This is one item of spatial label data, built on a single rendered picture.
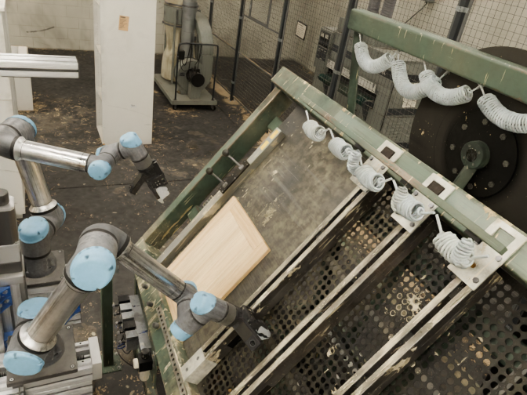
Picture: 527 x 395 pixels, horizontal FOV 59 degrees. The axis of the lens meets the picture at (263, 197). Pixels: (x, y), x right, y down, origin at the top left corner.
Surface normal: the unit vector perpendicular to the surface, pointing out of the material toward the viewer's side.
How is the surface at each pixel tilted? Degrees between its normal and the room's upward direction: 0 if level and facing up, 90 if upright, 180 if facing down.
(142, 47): 90
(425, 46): 90
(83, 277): 84
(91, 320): 0
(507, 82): 90
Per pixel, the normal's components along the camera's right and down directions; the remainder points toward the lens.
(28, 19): 0.40, 0.50
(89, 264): 0.24, 0.42
